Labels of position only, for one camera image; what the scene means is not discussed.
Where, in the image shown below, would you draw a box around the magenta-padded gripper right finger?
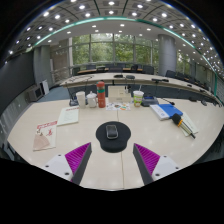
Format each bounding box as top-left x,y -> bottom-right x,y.
132,142 -> 181,186

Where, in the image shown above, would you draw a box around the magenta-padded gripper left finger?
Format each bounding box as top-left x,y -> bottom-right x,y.
43,142 -> 93,186

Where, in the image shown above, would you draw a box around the black computer mouse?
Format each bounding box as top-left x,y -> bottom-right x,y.
105,124 -> 120,140

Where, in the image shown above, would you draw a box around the black mouse pad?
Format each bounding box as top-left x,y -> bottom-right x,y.
95,120 -> 132,154

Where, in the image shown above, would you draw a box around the red and white leaflet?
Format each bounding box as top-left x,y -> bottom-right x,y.
32,120 -> 58,152

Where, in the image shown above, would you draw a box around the white printed booklet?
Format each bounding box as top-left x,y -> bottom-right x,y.
56,105 -> 80,127

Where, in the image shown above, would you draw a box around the blue and white book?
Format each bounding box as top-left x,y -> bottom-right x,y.
149,103 -> 184,121

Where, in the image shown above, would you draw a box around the black conference device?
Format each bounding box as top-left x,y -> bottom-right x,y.
141,96 -> 160,108

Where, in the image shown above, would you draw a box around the white cup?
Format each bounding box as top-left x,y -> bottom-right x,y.
75,90 -> 87,108

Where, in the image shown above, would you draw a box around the paper cup with green print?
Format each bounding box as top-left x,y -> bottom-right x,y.
132,90 -> 145,108

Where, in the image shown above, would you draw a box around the white lidded mug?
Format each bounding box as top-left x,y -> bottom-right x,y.
85,91 -> 99,109

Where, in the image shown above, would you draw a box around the colourful printed leaflet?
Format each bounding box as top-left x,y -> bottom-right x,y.
105,102 -> 132,112

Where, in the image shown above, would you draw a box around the grey monitor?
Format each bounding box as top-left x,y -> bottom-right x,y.
27,85 -> 44,103

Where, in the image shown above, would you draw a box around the white floor unit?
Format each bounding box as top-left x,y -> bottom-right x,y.
39,79 -> 50,96

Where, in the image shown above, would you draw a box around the red drink bottle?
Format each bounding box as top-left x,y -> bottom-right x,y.
96,80 -> 107,109

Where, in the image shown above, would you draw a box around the beige cardboard box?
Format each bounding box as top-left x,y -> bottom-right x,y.
107,85 -> 133,104

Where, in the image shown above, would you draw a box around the row of dark chairs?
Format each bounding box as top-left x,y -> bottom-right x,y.
71,63 -> 214,91

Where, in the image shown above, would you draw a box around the ceiling lights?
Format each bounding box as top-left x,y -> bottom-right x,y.
6,0 -> 224,78

